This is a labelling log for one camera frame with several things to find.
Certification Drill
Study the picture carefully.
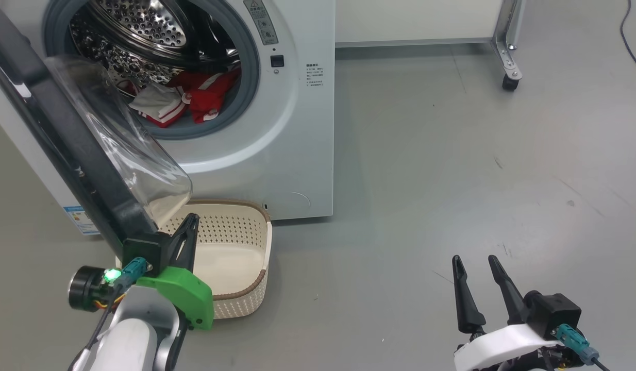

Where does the grey warning label sticker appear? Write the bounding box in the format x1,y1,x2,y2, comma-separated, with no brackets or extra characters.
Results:
244,0,278,46

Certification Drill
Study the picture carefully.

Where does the blue white energy label sticker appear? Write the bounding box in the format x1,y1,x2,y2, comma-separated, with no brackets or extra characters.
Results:
63,206,101,236

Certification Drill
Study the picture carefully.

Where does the white partition board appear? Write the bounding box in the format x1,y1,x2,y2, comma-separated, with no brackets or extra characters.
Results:
334,0,504,48

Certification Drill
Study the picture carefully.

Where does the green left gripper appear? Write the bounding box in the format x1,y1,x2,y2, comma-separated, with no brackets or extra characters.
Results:
137,213,214,330

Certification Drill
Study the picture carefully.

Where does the metal frame leg with caster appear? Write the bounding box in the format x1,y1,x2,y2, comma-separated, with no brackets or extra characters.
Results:
492,0,527,92

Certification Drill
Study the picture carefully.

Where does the white front-load washing machine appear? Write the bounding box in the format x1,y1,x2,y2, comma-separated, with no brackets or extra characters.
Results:
0,0,335,238

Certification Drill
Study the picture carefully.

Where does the black cylindrical left gripper motor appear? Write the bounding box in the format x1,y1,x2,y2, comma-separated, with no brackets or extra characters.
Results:
68,265,110,311

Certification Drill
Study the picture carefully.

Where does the thin black floor cable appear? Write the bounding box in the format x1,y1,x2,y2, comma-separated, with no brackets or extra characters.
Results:
620,0,636,75

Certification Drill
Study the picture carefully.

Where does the red white printed jersey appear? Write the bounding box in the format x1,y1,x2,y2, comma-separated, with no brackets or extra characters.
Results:
128,82,191,128

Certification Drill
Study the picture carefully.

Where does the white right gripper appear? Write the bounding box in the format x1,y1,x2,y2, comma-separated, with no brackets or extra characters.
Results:
452,255,563,371

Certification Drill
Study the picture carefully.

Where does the cream perforated laundry basket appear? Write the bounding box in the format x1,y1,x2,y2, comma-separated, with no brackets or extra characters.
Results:
115,199,273,320

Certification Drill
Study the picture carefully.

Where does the black glass washing machine door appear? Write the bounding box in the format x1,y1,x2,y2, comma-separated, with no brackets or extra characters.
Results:
0,0,193,250

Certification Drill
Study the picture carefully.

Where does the black cable teal plug left arm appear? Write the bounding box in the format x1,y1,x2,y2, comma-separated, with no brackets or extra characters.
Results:
71,258,148,371

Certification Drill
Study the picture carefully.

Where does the red garment white stripe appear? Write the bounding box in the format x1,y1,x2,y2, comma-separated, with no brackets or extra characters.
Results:
169,64,241,124

